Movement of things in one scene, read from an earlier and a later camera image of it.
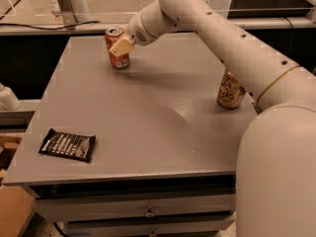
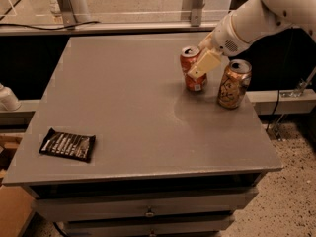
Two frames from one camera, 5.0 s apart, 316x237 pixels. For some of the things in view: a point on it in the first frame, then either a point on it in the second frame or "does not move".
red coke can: (112, 35) to (187, 57)
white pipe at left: (8, 100) does not move
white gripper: (137, 31) to (222, 40)
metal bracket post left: (64, 1) does not move
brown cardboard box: (16, 206) does not move
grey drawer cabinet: (165, 151) does not move
